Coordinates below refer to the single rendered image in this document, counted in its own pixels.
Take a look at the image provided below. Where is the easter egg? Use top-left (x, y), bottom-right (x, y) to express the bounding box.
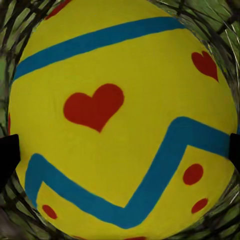
top-left (8, 0), bottom-right (240, 240)

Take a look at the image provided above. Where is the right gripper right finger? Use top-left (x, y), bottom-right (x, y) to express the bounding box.
top-left (229, 133), bottom-right (240, 173)

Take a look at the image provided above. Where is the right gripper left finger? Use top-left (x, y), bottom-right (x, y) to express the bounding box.
top-left (0, 134), bottom-right (21, 193)

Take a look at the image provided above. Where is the wicker basket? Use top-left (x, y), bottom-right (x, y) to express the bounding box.
top-left (0, 0), bottom-right (240, 240)

